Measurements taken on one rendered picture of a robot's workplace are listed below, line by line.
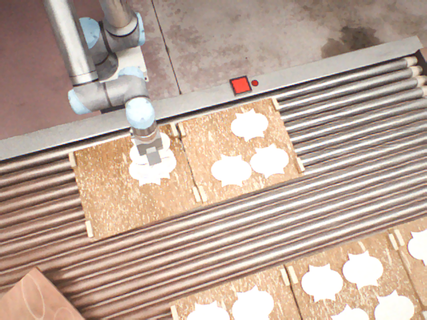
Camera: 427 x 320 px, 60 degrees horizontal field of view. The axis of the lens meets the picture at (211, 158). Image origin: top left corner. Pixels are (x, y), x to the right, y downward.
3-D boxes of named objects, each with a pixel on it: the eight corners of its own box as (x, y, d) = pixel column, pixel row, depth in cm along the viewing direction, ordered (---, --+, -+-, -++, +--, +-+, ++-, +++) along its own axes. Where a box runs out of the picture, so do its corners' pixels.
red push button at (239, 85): (231, 82, 155) (231, 81, 154) (244, 79, 156) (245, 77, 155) (235, 95, 154) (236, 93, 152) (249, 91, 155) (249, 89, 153)
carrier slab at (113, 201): (70, 153, 141) (69, 152, 139) (173, 123, 147) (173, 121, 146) (92, 243, 131) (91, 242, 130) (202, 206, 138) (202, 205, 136)
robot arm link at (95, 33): (74, 41, 143) (61, 19, 130) (109, 33, 144) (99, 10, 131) (80, 68, 140) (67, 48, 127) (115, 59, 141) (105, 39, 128)
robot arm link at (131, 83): (101, 71, 107) (109, 104, 103) (140, 61, 108) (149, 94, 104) (109, 84, 114) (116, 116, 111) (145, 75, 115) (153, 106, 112)
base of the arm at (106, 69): (77, 54, 152) (68, 40, 143) (113, 43, 154) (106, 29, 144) (87, 86, 148) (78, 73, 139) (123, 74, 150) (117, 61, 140)
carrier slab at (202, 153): (176, 124, 147) (176, 122, 146) (271, 98, 154) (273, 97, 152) (203, 207, 137) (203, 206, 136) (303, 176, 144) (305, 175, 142)
